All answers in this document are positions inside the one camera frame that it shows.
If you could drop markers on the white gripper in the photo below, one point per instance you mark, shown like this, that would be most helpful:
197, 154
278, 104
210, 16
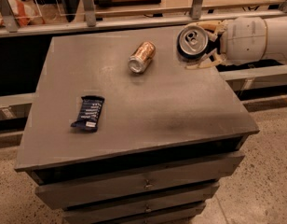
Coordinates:
244, 41

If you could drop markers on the blue pepsi can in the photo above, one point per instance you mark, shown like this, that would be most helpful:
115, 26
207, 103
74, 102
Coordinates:
192, 42

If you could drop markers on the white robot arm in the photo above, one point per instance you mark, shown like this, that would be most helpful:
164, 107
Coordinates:
276, 48

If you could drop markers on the gold soda can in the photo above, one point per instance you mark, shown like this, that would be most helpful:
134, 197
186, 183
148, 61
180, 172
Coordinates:
142, 57

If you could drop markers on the grey drawer cabinet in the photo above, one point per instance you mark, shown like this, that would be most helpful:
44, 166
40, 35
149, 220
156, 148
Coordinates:
165, 137

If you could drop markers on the dark blue snack bar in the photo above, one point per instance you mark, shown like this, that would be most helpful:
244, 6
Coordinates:
89, 113

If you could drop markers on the orange white bag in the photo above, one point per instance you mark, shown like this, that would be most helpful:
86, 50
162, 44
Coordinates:
24, 14

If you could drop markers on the grey metal railing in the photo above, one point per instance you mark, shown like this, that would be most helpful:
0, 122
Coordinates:
85, 19

